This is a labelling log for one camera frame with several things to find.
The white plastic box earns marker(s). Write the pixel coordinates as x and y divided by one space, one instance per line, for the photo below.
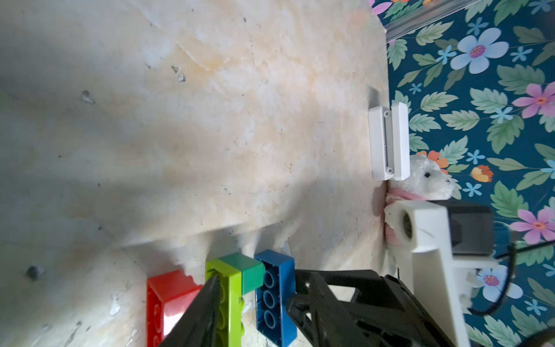
389 142

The red lego brick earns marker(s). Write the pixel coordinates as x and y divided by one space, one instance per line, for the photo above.
168 298

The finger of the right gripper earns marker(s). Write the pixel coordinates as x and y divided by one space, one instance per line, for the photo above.
360 308

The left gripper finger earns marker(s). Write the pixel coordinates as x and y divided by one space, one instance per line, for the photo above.
198 326

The lime green lego brick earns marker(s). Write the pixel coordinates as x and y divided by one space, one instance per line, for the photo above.
230 328

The blue lego brick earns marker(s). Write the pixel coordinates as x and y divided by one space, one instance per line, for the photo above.
278 285

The white teddy bear pink shirt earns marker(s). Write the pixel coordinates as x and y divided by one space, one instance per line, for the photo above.
422 182

